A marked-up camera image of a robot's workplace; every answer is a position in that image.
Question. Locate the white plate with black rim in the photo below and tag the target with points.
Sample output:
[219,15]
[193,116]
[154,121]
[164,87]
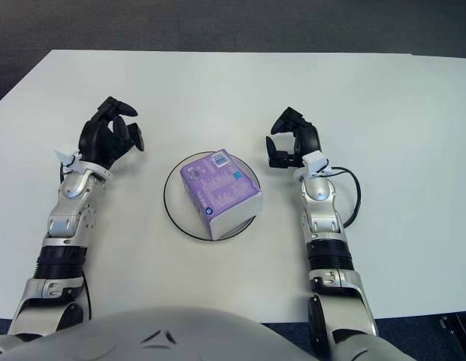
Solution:
[173,203]

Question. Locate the grey robot torso shell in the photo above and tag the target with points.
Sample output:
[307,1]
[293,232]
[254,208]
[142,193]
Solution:
[180,334]

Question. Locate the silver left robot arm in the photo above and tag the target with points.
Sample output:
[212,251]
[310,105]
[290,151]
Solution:
[67,210]

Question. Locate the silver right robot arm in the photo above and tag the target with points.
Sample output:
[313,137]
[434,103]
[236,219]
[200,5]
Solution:
[325,210]

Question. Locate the black metal frame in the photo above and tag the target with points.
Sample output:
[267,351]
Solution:
[458,325]

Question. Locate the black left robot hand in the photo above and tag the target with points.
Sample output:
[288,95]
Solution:
[95,143]

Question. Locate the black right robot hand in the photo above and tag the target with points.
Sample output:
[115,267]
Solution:
[308,139]

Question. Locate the purple tissue paper pack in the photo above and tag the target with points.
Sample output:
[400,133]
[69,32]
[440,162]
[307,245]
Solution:
[221,188]

